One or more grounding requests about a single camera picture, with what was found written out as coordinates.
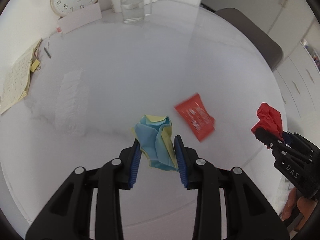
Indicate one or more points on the yellow blue paper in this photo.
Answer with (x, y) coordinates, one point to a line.
(154, 135)

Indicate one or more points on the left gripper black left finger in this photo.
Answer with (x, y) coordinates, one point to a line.
(67, 214)

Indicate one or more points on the grey dining chair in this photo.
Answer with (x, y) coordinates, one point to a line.
(269, 49)

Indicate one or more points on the white paper cup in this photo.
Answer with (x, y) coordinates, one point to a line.
(116, 6)

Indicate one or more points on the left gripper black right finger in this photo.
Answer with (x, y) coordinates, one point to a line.
(249, 215)

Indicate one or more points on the white drawer cabinet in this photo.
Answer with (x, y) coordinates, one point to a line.
(298, 80)

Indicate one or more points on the beige notepad with clip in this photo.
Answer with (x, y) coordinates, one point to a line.
(17, 80)

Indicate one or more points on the clear glass cup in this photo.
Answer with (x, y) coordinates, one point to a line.
(132, 10)

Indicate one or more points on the red orange snack packet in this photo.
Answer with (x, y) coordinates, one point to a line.
(196, 116)

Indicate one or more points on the white paper card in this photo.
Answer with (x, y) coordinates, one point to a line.
(79, 18)

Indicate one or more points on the red paper ball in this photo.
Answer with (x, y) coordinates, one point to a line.
(270, 120)

